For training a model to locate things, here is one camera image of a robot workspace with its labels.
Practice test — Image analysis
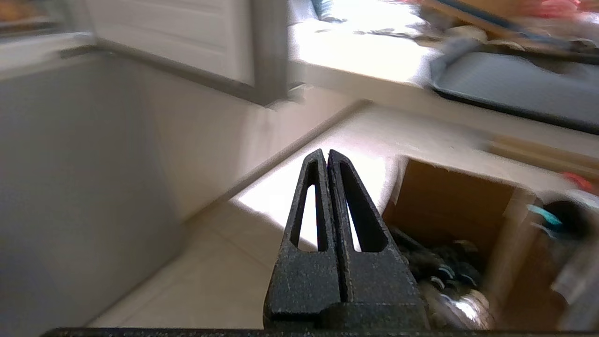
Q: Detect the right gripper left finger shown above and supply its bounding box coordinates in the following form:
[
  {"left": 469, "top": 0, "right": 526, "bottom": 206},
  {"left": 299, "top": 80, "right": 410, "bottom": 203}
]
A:
[{"left": 263, "top": 149, "right": 341, "bottom": 328}]

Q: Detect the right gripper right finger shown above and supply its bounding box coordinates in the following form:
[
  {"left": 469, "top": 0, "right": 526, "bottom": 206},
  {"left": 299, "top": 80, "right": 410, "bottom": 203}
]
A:
[{"left": 323, "top": 150, "right": 430, "bottom": 329}]

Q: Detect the grey fridge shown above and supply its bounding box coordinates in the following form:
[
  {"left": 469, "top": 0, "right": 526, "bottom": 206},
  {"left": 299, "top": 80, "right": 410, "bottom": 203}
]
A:
[{"left": 0, "top": 33, "right": 188, "bottom": 337}]

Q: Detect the white fridge door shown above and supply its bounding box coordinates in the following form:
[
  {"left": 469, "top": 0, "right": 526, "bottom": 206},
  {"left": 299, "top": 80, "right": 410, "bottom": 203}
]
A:
[{"left": 61, "top": 0, "right": 291, "bottom": 107}]

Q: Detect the brown cardboard box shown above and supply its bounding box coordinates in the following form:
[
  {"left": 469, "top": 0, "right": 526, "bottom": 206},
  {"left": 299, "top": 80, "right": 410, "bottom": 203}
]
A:
[{"left": 381, "top": 157, "right": 599, "bottom": 330}]

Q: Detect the white table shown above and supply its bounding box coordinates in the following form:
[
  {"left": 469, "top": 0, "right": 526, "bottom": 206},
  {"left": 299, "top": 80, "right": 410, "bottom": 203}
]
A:
[{"left": 286, "top": 0, "right": 599, "bottom": 160}]

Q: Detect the grey tray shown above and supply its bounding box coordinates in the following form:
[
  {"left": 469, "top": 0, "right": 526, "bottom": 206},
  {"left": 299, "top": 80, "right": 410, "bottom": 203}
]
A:
[{"left": 428, "top": 40, "right": 599, "bottom": 136}]

